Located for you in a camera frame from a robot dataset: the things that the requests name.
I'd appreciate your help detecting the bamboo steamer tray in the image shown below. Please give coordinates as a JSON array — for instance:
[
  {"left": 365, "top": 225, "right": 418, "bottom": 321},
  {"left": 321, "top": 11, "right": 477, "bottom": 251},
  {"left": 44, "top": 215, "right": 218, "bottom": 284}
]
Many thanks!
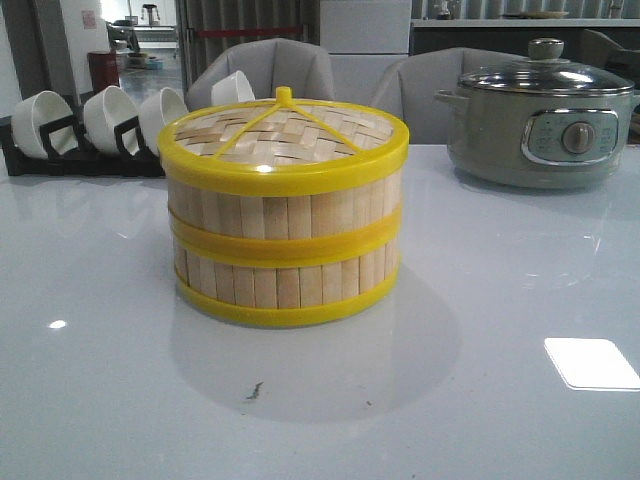
[
  {"left": 168, "top": 171, "right": 402, "bottom": 267},
  {"left": 173, "top": 239, "right": 400, "bottom": 328}
]

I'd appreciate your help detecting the bamboo steamer lid yellow rim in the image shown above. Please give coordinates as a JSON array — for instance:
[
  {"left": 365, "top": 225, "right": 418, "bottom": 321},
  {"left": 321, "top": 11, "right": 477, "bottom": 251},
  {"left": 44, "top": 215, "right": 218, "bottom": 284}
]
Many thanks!
[{"left": 157, "top": 87, "right": 409, "bottom": 197}]

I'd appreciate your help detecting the white bowl right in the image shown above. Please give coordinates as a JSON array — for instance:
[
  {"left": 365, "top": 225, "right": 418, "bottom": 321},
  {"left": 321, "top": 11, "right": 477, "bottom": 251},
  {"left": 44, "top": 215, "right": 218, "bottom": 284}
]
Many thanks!
[{"left": 210, "top": 70, "right": 255, "bottom": 106}]

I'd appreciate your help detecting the white bowl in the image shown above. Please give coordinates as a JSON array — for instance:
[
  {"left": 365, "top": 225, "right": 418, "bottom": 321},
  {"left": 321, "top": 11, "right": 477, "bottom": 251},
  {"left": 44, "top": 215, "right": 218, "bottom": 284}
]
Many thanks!
[
  {"left": 210, "top": 70, "right": 255, "bottom": 106},
  {"left": 11, "top": 90, "right": 72, "bottom": 159},
  {"left": 83, "top": 85, "right": 138, "bottom": 155},
  {"left": 139, "top": 87, "right": 188, "bottom": 157}
]

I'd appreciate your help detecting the grey chair left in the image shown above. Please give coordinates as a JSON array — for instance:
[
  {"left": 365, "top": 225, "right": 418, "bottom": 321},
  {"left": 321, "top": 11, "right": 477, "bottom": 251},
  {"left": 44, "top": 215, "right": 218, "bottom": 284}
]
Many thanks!
[{"left": 185, "top": 38, "right": 335, "bottom": 111}]

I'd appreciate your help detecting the grey chair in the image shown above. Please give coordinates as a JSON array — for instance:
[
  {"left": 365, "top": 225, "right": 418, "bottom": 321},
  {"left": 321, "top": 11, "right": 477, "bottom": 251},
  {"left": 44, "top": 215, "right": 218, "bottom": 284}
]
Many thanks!
[
  {"left": 370, "top": 47, "right": 521, "bottom": 144},
  {"left": 185, "top": 38, "right": 335, "bottom": 111}
]

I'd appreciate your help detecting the grey chair right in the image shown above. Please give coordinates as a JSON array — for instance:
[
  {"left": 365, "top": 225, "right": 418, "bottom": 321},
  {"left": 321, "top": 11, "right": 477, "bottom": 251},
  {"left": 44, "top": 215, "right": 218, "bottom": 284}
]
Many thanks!
[{"left": 370, "top": 47, "right": 521, "bottom": 144}]

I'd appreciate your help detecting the white cabinet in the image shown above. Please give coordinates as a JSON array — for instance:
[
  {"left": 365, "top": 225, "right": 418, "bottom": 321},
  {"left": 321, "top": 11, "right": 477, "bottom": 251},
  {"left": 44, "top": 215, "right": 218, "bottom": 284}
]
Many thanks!
[{"left": 319, "top": 1, "right": 412, "bottom": 105}]

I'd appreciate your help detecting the grey electric cooking pot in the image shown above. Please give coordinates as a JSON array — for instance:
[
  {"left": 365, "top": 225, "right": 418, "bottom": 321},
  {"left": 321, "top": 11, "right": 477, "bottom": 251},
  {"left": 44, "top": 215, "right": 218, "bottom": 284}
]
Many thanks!
[{"left": 434, "top": 87, "right": 639, "bottom": 189}]

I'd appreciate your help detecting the black bowl rack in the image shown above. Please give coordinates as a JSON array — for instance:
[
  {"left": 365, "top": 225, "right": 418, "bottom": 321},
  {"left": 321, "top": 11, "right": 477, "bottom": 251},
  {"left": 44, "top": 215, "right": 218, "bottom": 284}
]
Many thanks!
[{"left": 1, "top": 112, "right": 164, "bottom": 177}]

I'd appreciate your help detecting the red bin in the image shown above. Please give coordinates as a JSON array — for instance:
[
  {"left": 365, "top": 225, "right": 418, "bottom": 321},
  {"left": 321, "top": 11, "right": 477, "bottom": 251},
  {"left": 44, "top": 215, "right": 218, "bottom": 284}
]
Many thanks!
[{"left": 87, "top": 51, "right": 120, "bottom": 94}]

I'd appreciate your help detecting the glass pot lid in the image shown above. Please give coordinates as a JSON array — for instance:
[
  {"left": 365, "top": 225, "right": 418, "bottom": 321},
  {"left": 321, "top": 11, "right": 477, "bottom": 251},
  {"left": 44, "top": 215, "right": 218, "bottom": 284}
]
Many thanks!
[{"left": 458, "top": 38, "right": 634, "bottom": 97}]

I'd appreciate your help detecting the white bowl far left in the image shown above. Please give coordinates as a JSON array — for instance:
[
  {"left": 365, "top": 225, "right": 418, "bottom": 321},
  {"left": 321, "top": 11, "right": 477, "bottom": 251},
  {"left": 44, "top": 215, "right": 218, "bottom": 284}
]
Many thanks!
[{"left": 11, "top": 90, "right": 72, "bottom": 159}]

